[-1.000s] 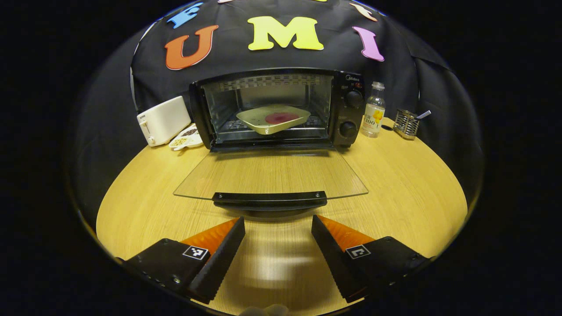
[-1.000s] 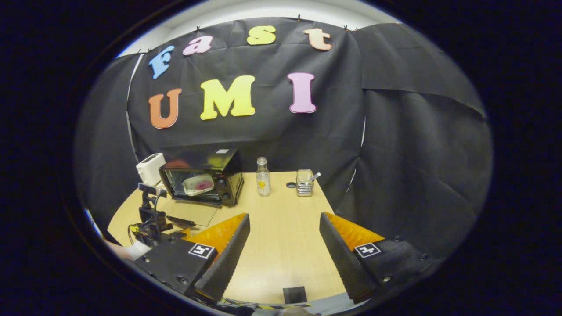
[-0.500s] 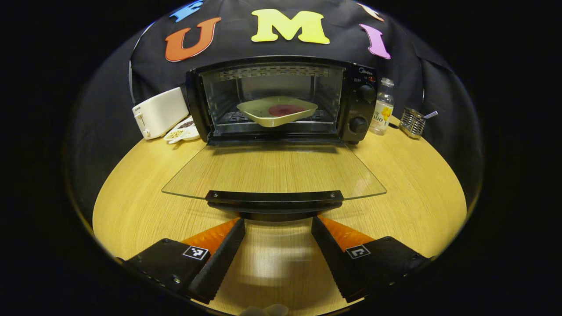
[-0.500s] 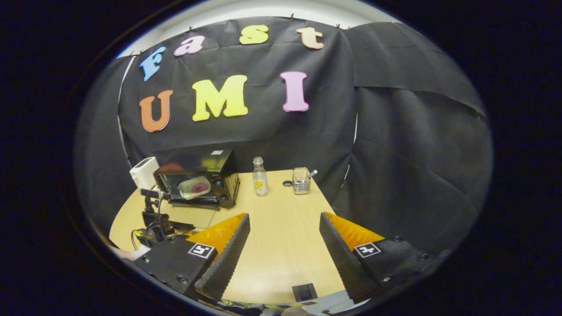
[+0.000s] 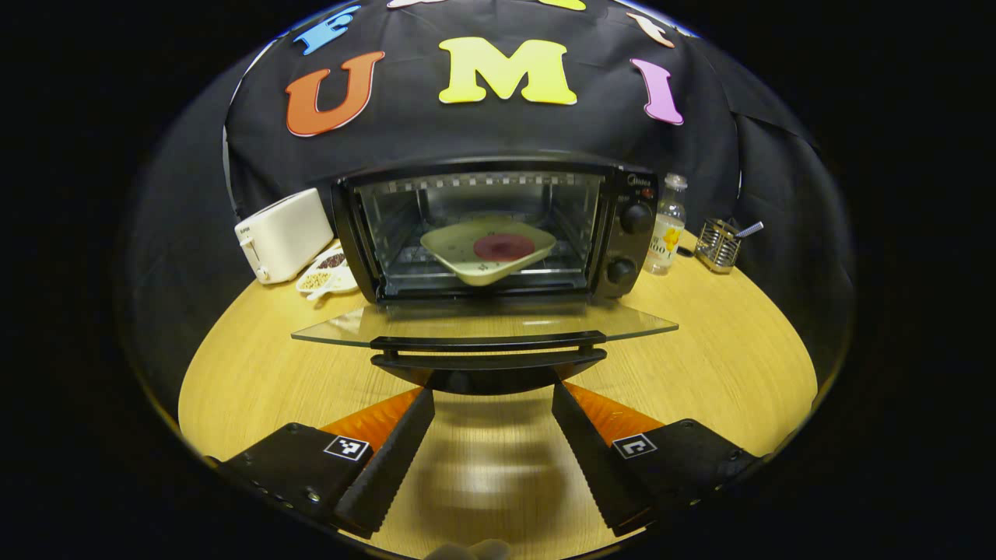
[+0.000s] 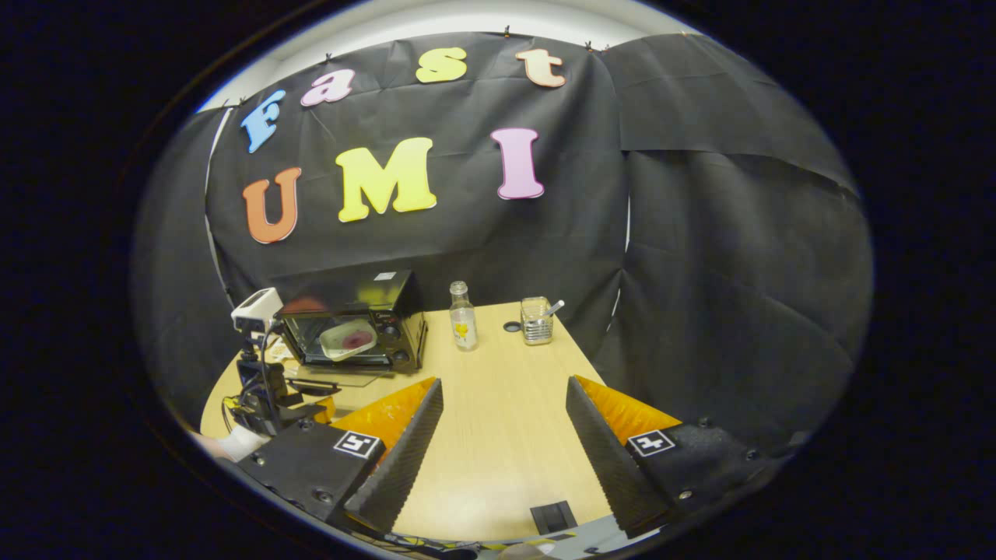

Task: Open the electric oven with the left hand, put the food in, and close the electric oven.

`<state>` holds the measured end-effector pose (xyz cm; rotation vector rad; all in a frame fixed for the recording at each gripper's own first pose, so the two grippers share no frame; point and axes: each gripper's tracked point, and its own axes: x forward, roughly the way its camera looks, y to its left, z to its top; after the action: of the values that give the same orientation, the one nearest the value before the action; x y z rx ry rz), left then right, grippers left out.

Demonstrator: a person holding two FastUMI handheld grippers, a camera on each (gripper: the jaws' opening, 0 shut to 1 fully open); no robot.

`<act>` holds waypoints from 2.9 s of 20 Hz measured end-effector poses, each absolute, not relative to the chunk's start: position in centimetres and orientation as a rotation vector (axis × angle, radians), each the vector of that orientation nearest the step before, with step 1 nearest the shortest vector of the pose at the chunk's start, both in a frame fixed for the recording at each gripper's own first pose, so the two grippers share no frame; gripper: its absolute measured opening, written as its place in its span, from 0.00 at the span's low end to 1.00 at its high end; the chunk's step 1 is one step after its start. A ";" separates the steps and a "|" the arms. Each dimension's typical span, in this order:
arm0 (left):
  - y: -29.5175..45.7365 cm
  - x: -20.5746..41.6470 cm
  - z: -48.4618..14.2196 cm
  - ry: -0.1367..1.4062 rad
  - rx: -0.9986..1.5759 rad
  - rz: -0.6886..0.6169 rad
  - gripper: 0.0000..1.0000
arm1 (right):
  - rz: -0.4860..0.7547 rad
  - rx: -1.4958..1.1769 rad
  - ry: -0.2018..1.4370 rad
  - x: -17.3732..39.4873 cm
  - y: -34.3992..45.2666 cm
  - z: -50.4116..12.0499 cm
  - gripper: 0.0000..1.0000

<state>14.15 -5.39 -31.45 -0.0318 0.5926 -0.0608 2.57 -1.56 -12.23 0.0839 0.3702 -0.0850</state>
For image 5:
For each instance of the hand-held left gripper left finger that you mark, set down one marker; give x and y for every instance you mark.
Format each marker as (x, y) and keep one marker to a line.
(389, 467)

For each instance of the white divided bean dish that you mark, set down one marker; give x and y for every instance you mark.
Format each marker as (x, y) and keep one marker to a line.
(323, 284)

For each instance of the clear glass bottle yellow label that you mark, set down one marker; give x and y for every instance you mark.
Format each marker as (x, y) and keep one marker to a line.
(665, 241)

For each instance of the white toaster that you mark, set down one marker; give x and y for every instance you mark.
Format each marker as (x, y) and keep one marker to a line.
(284, 233)

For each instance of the cream square plate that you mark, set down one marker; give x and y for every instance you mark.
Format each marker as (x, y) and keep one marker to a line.
(459, 249)

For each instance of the black electric oven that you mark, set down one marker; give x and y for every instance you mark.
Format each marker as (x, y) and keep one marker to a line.
(630, 245)

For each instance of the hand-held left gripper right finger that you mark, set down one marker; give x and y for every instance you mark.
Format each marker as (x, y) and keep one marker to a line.
(587, 459)

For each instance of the pink round food slice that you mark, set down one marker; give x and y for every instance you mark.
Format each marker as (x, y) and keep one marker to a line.
(504, 247)

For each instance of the black backdrop cloth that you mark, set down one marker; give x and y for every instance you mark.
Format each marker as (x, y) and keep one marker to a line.
(747, 155)

